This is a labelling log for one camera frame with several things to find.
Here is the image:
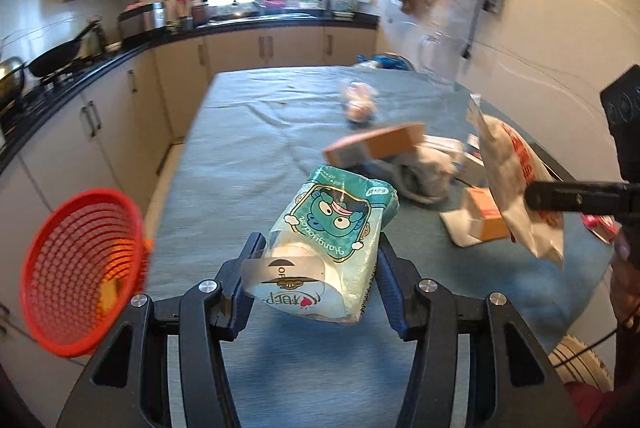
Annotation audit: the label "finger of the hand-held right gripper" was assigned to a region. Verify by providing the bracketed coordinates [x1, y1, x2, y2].
[524, 179, 640, 215]

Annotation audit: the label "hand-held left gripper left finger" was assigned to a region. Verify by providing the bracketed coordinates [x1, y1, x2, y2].
[55, 232, 267, 428]

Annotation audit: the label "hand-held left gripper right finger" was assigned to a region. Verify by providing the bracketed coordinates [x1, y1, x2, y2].
[376, 238, 583, 428]

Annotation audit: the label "white red-printed plastic bag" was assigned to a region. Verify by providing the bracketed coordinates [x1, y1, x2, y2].
[465, 93, 566, 271]

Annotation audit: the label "small orange box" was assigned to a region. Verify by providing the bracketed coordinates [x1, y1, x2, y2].
[464, 187, 512, 243]

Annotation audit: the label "teal cartoon tissue pack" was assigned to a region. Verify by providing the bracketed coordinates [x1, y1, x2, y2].
[242, 164, 401, 326]

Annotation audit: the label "red plastic basket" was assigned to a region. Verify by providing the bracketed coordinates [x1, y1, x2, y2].
[19, 188, 151, 359]

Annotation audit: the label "clear plastic bag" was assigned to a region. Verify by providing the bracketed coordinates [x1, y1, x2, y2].
[341, 80, 379, 124]

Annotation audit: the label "person's right hand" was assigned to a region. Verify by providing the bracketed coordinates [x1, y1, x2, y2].
[611, 228, 640, 330]

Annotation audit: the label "pink packet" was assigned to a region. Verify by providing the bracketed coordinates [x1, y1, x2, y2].
[581, 213, 620, 245]

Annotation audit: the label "small white pink box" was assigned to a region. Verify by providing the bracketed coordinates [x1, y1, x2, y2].
[461, 133, 490, 176]

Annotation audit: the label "crumpled grey white bag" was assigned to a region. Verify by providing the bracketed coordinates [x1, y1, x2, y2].
[395, 135, 465, 205]

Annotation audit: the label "blue grey tablecloth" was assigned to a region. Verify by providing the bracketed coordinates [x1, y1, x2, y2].
[142, 65, 631, 428]

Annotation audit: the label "brown cardboard box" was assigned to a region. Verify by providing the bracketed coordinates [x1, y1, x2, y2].
[322, 122, 427, 170]

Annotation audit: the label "white floor fan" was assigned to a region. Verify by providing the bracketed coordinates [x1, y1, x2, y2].
[549, 334, 615, 405]

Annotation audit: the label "kitchen base cabinets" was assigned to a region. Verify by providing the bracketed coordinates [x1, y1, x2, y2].
[0, 13, 379, 269]

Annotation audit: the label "blue plastic item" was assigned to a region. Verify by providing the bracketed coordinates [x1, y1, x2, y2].
[356, 53, 415, 72]

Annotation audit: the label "gas stove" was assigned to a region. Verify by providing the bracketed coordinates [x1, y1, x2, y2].
[0, 58, 118, 121]

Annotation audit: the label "silver rice cooker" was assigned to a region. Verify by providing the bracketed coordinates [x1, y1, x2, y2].
[118, 2, 167, 42]

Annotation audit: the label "black wok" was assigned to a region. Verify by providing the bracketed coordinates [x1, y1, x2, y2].
[25, 20, 102, 77]

